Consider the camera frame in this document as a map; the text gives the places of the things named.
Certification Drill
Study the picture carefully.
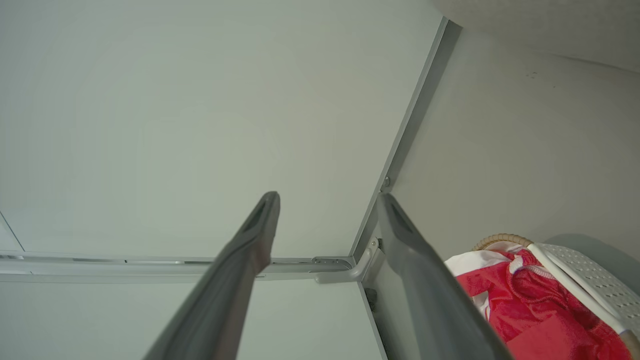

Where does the red white striped garment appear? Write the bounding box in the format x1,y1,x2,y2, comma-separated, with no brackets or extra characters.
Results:
444,242,634,360

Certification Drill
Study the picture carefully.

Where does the white perforated wicker-rimmed laundry basket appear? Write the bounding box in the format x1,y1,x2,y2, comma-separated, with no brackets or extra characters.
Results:
472,233,640,360

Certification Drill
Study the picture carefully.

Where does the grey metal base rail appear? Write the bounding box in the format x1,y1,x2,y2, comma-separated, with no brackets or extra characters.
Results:
0,251,357,284

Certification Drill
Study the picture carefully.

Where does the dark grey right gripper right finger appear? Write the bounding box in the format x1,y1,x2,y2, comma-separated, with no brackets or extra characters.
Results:
376,193,514,360

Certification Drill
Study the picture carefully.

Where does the grey curved metal bracket foot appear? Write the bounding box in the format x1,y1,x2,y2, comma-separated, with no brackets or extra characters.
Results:
314,237,382,285

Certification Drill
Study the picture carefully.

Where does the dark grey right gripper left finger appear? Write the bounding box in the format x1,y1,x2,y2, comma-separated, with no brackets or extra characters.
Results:
142,191,281,360

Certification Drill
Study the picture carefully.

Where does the grey metal corner post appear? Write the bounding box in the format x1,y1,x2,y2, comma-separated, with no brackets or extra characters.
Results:
349,16,463,261

